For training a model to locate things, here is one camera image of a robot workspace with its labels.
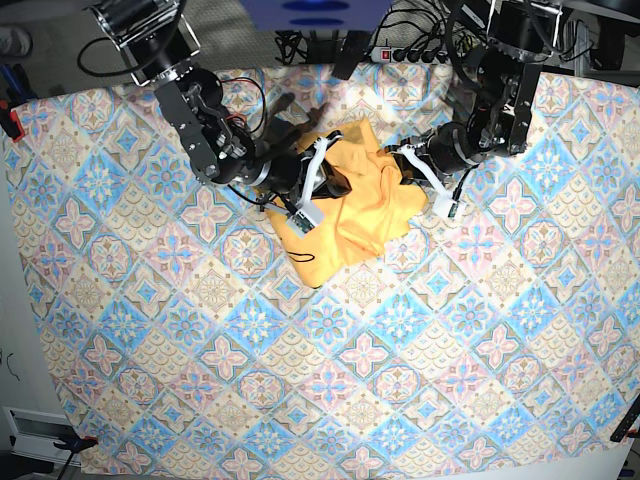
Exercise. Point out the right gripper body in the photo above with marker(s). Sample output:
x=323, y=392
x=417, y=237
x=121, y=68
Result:
x=290, y=176

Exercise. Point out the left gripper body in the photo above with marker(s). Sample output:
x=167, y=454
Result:
x=444, y=169

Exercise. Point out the orange T-shirt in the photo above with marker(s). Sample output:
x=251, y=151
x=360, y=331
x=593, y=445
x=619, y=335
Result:
x=357, y=226

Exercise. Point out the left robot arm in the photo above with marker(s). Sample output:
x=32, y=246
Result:
x=497, y=51

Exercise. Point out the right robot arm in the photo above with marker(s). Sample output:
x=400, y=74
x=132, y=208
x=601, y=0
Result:
x=159, y=46

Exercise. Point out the white power strip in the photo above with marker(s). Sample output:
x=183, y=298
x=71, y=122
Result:
x=393, y=55

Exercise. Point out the black table clamp top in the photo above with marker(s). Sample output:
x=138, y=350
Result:
x=352, y=51

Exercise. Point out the patterned blue tablecloth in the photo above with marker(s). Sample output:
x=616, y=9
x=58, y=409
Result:
x=179, y=331

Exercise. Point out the white blue logo panel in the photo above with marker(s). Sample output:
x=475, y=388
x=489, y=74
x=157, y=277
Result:
x=281, y=15

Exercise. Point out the black clamp bottom right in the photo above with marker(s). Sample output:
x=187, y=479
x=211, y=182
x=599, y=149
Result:
x=624, y=429

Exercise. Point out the orange-tipped clamp bottom left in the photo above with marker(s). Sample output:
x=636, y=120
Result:
x=75, y=444

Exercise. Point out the white vent box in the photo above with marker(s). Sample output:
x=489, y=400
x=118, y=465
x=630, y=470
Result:
x=33, y=434

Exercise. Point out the red-handled clamp left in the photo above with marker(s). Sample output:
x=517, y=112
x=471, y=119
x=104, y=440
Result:
x=10, y=122

